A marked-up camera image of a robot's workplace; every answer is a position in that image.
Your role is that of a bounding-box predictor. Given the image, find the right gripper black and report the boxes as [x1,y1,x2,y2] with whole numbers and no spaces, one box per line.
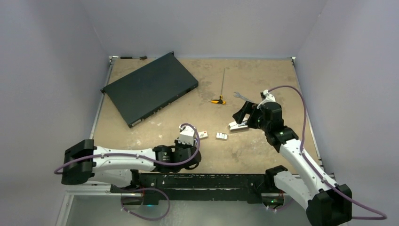
[232,101,270,132]

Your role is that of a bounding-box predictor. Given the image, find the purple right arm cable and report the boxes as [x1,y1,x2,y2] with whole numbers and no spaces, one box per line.
[266,85,388,221]

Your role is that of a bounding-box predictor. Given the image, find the yellow black T-handle hex key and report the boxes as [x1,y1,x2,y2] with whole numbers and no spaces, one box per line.
[210,68,226,105]

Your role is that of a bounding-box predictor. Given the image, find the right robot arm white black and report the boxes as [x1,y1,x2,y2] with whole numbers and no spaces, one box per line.
[232,101,352,226]

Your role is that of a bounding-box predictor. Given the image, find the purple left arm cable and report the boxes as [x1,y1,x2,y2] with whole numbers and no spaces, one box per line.
[54,123,201,221]

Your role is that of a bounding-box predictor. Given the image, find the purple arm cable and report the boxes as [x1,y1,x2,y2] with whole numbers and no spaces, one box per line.
[266,85,388,221]
[54,123,201,221]

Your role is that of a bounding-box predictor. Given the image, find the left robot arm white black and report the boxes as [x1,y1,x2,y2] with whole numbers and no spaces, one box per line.
[55,139,202,193]

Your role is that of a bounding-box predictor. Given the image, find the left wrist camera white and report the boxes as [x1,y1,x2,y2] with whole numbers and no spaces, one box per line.
[177,125,195,146]

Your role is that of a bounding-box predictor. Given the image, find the dark network switch box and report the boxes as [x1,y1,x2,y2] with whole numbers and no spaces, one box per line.
[101,52,199,128]

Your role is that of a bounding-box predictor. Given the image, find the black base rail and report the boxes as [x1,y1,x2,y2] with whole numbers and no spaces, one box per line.
[110,173,288,206]

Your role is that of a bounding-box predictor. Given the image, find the silver open-end wrench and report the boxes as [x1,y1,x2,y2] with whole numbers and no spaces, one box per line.
[233,92,252,102]

